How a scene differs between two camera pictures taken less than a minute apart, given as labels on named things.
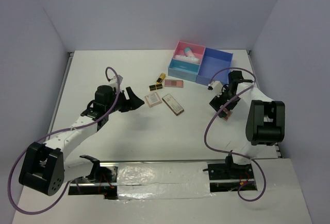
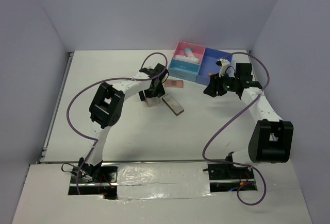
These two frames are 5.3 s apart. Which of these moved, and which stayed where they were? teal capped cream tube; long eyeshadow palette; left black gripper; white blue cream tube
Moved: left black gripper
Stayed: long eyeshadow palette; teal capped cream tube; white blue cream tube
